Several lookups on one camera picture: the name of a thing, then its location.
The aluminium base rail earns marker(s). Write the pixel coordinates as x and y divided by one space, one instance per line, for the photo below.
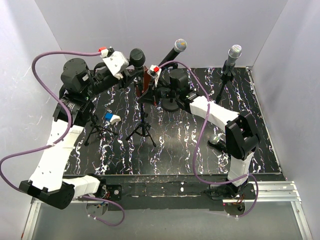
161 197

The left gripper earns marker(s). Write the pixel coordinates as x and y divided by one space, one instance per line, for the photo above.
127 74

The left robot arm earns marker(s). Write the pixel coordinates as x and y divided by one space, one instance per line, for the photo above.
74 111

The small black tripod stand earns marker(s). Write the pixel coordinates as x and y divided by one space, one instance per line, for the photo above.
97 129

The right round base stand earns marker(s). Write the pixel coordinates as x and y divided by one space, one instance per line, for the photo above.
225 79

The round base microphone stand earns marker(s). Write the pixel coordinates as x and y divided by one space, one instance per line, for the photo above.
168 104

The black microphone iridescent head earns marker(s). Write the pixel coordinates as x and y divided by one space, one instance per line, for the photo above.
180 46

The silver glitter microphone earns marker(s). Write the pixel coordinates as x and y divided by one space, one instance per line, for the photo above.
233 54

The brown wooden metronome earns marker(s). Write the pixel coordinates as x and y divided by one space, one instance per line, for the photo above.
142 84

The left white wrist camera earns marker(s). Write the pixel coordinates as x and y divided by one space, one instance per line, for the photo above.
115 61

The black glitter microphone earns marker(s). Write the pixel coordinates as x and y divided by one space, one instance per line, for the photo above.
217 142

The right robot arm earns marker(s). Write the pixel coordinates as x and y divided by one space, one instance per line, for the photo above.
241 132

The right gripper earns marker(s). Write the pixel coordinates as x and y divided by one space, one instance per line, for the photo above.
151 96

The white and blue block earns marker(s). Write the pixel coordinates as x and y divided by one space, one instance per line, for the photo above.
112 118

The tall black tripod stand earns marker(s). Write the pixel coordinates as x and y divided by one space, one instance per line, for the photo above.
143 127

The matte black microphone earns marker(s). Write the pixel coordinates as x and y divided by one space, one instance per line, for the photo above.
137 59

